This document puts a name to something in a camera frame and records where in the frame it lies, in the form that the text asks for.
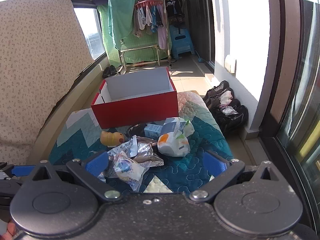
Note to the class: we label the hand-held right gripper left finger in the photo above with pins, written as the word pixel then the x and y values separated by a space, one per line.
pixel 97 163

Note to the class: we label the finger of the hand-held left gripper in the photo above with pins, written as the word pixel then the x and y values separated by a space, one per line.
pixel 21 171

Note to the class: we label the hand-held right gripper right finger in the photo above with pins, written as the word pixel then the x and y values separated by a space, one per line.
pixel 213 163

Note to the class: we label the yellow squishy cat toy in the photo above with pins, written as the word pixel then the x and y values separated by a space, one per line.
pixel 111 138

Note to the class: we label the white green tissue pack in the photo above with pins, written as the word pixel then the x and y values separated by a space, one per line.
pixel 175 126

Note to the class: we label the red cardboard shoe box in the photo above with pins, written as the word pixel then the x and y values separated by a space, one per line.
pixel 135 112

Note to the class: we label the person's left hand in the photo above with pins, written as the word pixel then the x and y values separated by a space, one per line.
pixel 11 231

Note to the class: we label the teal patchwork quilt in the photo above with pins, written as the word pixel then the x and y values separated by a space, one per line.
pixel 192 155

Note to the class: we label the clear packet with blue figure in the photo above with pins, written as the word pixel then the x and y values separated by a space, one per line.
pixel 126 166

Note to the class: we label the clear printed plastic packet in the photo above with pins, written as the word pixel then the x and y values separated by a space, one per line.
pixel 125 146

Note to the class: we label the black sports shoe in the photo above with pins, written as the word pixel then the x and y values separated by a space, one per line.
pixel 232 123
pixel 236 103

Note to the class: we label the white orange snack packet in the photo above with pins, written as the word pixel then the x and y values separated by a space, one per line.
pixel 172 145

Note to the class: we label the silver foil snack packet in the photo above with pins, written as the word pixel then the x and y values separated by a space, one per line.
pixel 146 152

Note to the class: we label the black snack packet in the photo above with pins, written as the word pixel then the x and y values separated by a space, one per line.
pixel 135 129

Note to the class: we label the crumpled clear plastic wrapper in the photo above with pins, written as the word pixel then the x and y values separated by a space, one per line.
pixel 228 110

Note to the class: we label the brown hiking shoe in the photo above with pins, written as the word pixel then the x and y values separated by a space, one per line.
pixel 216 88
pixel 213 101

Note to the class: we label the white blue milk carton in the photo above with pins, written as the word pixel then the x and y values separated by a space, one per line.
pixel 152 130

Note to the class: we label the white sock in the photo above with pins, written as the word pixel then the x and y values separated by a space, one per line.
pixel 226 97

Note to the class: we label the dark sneaker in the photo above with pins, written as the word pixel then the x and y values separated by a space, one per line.
pixel 113 70
pixel 106 72

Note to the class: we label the beige floral fabric cover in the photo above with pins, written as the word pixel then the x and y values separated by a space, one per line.
pixel 37 67

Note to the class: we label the blue plastic stool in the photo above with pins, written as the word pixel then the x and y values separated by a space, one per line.
pixel 181 41

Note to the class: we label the green towel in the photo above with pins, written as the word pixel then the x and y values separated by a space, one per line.
pixel 122 22

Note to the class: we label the bunch of hanging laundry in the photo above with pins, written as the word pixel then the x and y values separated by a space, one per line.
pixel 150 22

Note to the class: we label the dark horizontal pole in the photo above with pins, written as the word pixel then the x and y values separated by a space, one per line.
pixel 85 2

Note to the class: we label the black backpack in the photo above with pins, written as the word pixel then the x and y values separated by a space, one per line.
pixel 173 5

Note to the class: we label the pink clip hanger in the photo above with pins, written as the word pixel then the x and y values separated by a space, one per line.
pixel 147 3

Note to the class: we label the white wall box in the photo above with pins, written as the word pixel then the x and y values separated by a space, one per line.
pixel 230 65

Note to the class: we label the dark sliding door frame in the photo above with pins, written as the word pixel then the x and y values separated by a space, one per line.
pixel 277 80

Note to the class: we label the wooden frame table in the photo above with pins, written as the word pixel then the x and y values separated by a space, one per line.
pixel 140 48

